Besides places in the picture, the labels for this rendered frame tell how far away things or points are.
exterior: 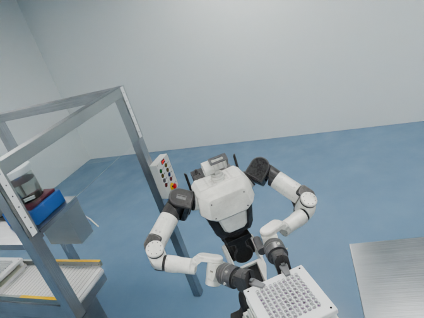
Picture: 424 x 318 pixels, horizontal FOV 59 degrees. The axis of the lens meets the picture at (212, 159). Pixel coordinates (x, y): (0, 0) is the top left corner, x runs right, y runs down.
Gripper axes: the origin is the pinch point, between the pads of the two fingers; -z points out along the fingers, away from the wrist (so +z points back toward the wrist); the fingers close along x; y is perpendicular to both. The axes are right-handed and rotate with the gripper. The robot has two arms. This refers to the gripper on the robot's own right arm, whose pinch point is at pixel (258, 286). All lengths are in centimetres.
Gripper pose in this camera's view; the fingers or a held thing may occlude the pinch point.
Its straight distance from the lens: 148.8
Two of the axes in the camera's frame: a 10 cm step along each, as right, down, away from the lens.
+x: 2.8, 8.8, 3.8
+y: -6.4, 4.7, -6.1
